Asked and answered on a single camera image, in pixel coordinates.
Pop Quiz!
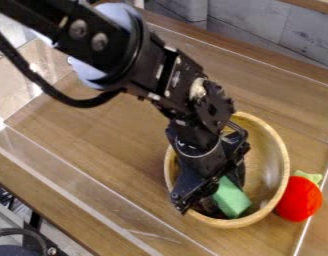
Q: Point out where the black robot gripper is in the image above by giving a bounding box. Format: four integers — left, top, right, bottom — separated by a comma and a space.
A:
166, 122, 250, 217

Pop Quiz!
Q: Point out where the green rectangular stick block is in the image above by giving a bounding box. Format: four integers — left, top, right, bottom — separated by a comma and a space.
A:
212, 176, 253, 219

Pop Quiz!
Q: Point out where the brown wooden bowl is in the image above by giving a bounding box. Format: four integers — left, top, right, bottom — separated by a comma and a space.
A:
164, 112, 290, 229

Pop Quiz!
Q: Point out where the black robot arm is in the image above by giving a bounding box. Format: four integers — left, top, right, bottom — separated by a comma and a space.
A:
0, 0, 251, 218

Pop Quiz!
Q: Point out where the red toy strawberry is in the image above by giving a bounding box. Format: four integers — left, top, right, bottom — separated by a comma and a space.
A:
275, 170, 323, 222

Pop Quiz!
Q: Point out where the black table clamp base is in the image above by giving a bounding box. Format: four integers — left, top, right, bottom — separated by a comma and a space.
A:
0, 219, 71, 256

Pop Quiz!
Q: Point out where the clear acrylic tray enclosure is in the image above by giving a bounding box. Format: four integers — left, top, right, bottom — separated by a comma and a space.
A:
0, 17, 328, 256

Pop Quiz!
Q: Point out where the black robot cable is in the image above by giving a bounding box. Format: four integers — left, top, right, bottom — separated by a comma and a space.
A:
0, 26, 124, 109

